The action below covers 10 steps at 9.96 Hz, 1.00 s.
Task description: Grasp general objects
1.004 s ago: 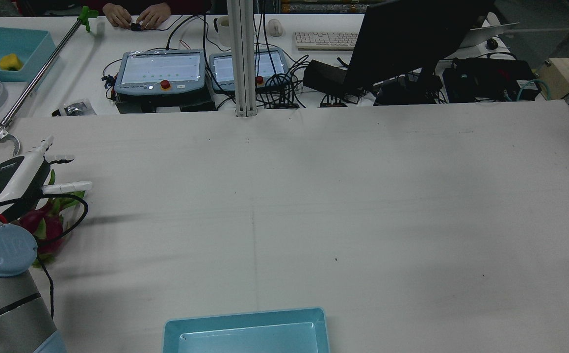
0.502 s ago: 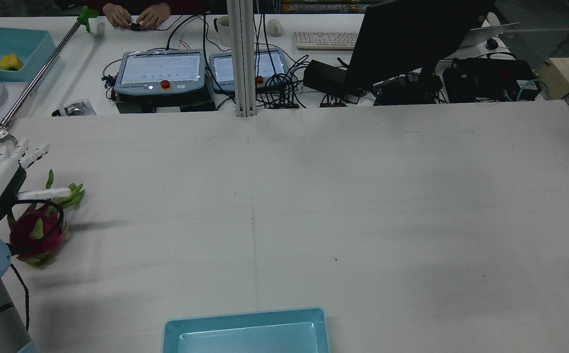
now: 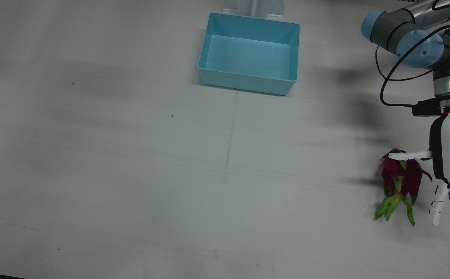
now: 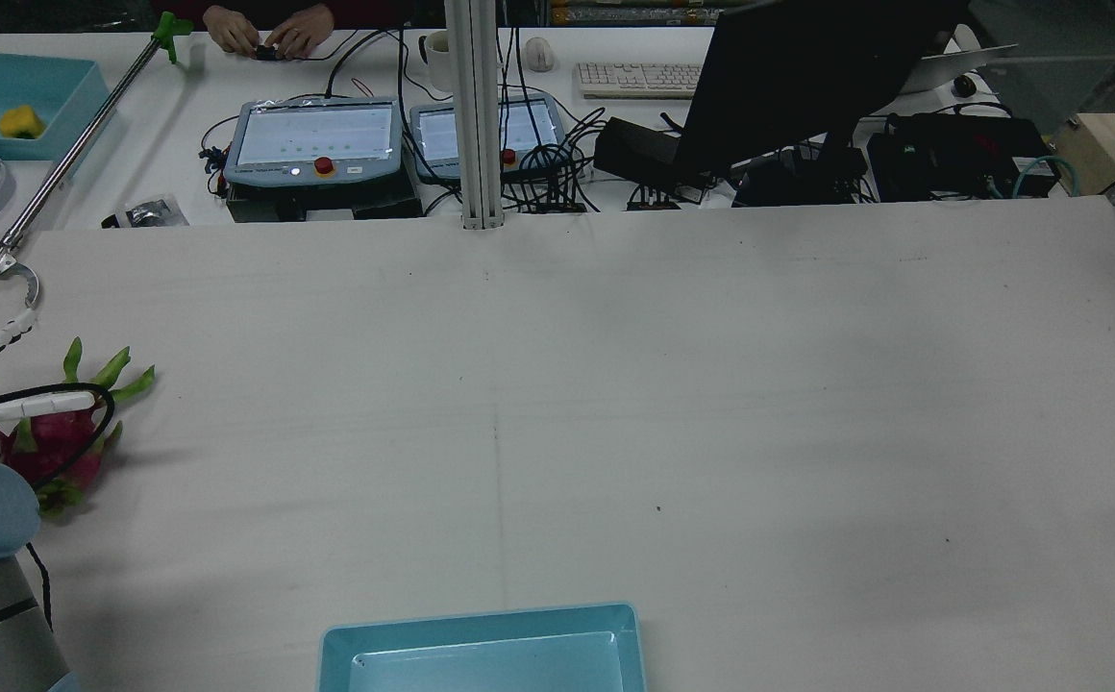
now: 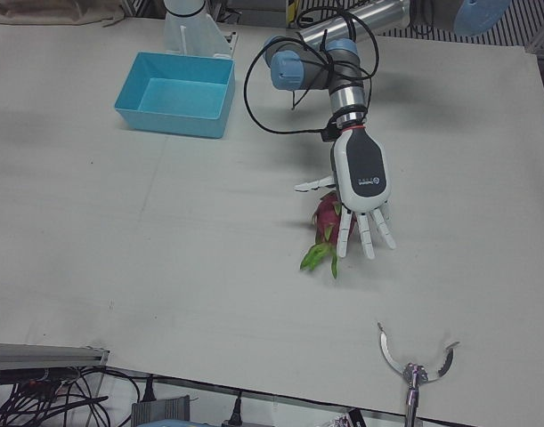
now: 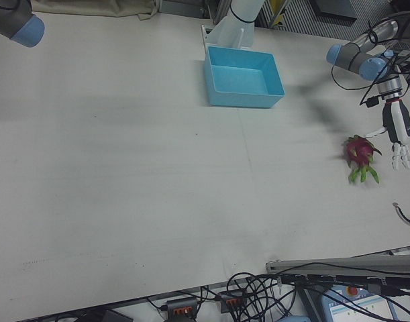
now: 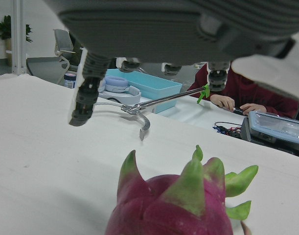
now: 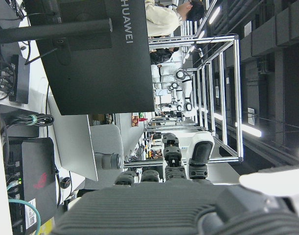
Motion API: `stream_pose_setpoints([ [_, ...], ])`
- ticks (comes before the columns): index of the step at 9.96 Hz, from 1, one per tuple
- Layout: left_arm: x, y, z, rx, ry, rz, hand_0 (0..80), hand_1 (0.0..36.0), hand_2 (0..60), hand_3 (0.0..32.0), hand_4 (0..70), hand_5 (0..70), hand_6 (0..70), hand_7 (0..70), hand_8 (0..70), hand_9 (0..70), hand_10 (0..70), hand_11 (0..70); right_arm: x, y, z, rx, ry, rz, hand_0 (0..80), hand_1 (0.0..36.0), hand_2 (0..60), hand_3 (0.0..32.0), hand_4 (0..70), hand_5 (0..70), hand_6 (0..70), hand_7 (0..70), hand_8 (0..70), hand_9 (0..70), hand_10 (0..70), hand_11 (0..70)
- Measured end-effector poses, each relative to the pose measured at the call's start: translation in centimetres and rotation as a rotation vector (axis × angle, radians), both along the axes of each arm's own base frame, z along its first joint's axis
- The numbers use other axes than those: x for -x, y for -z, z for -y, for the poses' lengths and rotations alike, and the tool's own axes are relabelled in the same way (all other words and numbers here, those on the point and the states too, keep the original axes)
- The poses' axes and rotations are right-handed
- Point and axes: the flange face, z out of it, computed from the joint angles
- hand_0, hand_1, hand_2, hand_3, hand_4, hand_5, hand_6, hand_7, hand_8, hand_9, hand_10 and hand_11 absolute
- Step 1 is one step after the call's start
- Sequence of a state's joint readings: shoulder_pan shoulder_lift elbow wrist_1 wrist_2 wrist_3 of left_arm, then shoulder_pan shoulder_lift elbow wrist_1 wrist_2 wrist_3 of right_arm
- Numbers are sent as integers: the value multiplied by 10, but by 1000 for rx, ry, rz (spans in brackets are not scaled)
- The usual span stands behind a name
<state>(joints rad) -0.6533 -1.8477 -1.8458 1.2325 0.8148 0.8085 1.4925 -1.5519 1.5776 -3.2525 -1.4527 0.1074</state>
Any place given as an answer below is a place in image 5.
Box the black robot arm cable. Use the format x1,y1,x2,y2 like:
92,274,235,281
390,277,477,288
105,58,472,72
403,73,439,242
243,6,382,137

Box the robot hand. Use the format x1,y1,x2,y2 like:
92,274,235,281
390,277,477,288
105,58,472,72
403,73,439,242
293,126,396,260

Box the loose black cables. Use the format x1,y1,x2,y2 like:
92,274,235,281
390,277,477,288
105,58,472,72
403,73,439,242
0,368,142,427

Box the grey power supply box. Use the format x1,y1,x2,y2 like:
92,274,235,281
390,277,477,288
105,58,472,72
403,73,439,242
131,394,191,427

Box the aluminium rail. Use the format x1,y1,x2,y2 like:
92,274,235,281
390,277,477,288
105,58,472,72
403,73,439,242
0,341,110,373

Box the metal claw grabber tool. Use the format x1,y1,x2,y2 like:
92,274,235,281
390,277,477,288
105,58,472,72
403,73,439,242
376,322,461,427

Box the pink green dragon fruit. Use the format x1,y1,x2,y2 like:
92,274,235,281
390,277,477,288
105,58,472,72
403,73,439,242
299,190,360,280

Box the white plastic stand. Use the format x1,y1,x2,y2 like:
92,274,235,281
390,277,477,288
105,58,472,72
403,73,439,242
163,0,240,60

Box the light blue plastic bin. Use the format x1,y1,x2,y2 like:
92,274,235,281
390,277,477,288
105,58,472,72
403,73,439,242
114,52,236,140

